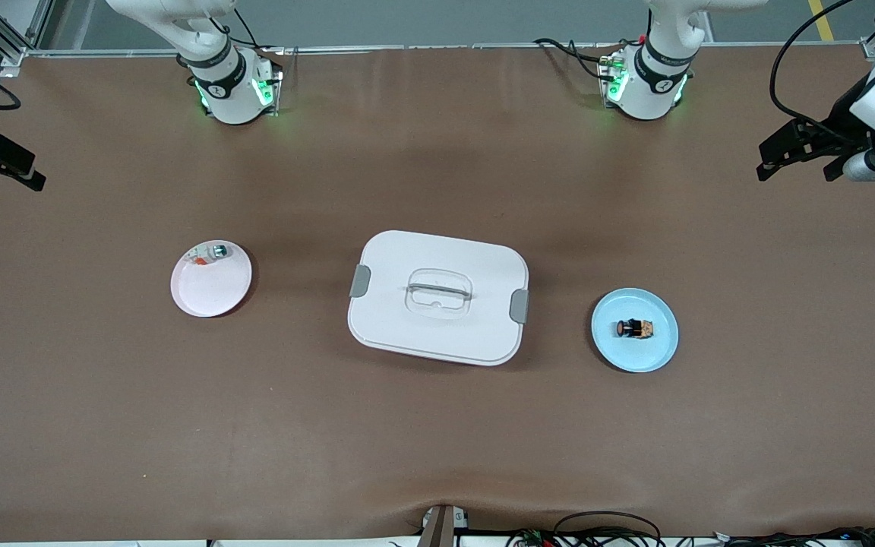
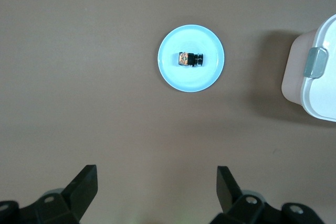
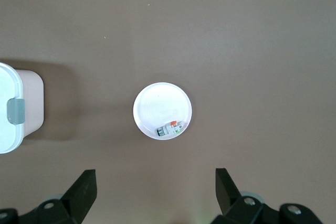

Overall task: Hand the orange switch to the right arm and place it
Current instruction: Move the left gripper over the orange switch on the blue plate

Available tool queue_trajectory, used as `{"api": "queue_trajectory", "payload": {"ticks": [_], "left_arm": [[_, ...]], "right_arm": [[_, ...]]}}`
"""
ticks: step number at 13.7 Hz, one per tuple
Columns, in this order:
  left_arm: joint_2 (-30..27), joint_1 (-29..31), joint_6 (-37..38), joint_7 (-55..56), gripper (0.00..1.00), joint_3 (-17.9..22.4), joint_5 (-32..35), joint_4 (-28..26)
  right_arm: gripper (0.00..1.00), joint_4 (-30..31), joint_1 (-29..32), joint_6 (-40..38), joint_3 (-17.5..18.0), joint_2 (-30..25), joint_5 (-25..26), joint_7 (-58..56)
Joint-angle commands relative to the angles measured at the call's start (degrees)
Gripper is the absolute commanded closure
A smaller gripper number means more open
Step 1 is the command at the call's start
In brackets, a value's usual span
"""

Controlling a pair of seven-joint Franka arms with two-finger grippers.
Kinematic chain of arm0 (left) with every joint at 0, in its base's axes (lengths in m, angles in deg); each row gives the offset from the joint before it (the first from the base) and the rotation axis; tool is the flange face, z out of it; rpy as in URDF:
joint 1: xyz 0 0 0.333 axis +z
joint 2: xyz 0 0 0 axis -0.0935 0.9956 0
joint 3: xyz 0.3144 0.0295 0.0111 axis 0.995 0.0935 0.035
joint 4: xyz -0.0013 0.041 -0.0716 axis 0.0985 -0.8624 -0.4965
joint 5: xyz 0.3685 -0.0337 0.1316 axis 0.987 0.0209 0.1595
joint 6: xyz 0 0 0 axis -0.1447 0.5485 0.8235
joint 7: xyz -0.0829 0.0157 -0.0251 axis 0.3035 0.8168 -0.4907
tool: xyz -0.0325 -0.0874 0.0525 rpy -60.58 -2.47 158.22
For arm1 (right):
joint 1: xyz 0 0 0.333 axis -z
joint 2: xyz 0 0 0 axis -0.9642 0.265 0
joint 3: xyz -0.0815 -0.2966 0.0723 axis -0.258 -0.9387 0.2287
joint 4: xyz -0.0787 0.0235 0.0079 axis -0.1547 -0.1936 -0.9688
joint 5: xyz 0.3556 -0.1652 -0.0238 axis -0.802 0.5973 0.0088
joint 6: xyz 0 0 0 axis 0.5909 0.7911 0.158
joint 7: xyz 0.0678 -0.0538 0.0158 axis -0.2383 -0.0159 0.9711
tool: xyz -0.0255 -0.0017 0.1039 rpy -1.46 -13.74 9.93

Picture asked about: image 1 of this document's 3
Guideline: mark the pink round plate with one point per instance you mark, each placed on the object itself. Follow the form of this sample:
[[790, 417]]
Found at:
[[210, 289]]

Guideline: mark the camera mount post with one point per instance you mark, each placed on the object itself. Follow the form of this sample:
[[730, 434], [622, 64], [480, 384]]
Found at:
[[437, 528]]

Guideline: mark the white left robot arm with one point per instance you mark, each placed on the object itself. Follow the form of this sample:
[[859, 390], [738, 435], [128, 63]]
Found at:
[[654, 83]]

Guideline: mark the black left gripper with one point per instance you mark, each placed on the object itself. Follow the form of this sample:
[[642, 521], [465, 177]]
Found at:
[[841, 116]]

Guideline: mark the orange button switch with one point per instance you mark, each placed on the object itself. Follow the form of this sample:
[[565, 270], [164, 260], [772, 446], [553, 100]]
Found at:
[[633, 329]]

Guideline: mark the white lidded storage box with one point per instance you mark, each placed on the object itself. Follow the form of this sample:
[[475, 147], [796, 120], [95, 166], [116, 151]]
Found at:
[[437, 334]]

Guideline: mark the brown table mat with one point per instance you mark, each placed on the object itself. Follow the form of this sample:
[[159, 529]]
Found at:
[[437, 441]]

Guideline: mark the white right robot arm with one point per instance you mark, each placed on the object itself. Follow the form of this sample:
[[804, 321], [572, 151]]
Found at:
[[229, 91]]

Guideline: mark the light blue round plate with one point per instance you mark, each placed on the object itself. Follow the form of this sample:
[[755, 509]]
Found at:
[[635, 353]]

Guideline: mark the grey box latch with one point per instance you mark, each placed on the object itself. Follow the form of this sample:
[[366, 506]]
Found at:
[[519, 306], [360, 281]]

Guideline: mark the white switch with green button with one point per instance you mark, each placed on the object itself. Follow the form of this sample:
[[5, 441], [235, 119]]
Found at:
[[217, 251]]

